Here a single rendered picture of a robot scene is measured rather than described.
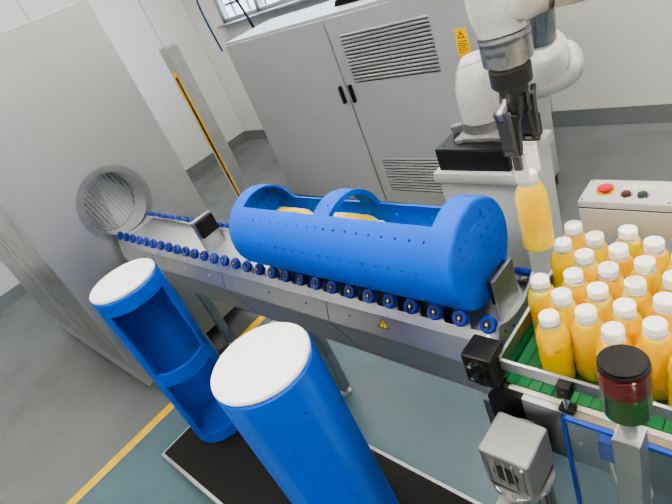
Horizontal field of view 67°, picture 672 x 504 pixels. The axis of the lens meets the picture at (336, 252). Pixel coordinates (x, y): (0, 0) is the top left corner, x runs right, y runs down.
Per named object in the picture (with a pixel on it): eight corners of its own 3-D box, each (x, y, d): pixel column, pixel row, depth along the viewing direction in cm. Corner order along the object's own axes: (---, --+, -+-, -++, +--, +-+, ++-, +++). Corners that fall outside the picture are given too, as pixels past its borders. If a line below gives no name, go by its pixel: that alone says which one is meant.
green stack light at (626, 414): (609, 384, 75) (607, 362, 73) (659, 398, 71) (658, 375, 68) (595, 417, 72) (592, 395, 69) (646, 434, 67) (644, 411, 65)
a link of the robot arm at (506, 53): (467, 45, 89) (474, 77, 92) (515, 36, 83) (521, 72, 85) (491, 26, 94) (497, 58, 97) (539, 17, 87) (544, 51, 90)
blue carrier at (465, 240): (301, 230, 197) (269, 168, 182) (516, 261, 137) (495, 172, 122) (252, 278, 183) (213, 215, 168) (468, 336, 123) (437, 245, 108)
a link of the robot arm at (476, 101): (459, 113, 186) (447, 54, 174) (511, 99, 180) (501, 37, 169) (462, 131, 173) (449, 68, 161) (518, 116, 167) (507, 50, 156)
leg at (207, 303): (233, 338, 322) (184, 262, 290) (239, 341, 318) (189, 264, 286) (227, 345, 319) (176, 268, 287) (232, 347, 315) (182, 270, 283)
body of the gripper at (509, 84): (500, 57, 96) (508, 103, 100) (478, 75, 91) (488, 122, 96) (539, 51, 90) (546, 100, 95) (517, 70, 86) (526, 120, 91)
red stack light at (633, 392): (607, 361, 73) (604, 342, 71) (658, 374, 68) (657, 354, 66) (592, 394, 69) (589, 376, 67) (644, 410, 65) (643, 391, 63)
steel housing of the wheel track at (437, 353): (184, 256, 298) (153, 208, 280) (557, 352, 149) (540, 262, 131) (145, 287, 283) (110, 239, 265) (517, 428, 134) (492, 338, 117)
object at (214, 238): (223, 238, 224) (206, 210, 216) (228, 239, 221) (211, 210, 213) (206, 252, 219) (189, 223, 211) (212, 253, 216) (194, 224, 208)
